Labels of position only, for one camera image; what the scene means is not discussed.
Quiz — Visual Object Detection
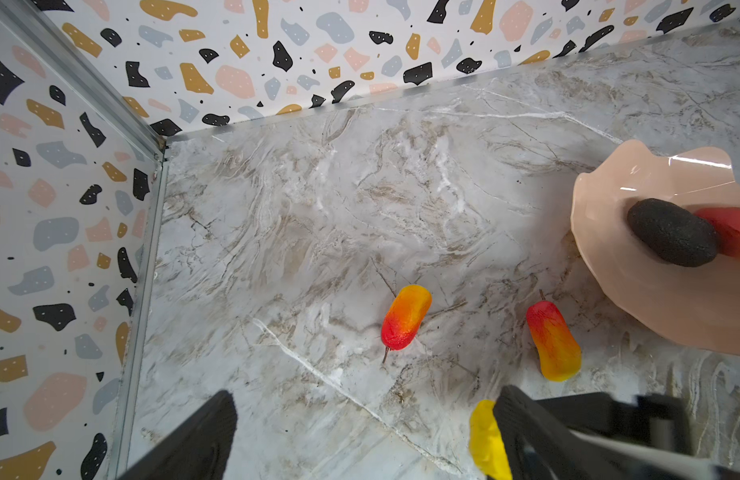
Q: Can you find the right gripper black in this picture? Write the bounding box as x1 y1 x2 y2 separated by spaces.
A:
538 393 740 479

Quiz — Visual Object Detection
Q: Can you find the dark fake avocado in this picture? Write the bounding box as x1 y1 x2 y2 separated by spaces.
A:
626 198 718 268

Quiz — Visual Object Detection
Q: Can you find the yellow fake bell pepper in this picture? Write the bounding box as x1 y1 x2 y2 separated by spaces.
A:
469 400 513 480

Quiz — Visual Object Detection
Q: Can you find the red orange fake mango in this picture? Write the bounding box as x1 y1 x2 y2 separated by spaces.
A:
381 285 432 362

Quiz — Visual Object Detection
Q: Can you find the pink scalloped fruit bowl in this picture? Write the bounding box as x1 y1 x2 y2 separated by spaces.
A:
570 139 740 356

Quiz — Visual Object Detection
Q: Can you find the red yellow fake mango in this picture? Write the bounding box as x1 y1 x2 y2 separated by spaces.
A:
526 292 582 382

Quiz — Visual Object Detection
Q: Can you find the red fake strawberry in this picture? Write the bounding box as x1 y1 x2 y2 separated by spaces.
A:
695 207 740 259

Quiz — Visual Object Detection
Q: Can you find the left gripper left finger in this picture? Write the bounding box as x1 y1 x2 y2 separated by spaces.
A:
120 390 238 480

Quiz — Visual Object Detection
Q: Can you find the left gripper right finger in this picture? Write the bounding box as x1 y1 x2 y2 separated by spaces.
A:
493 385 627 479

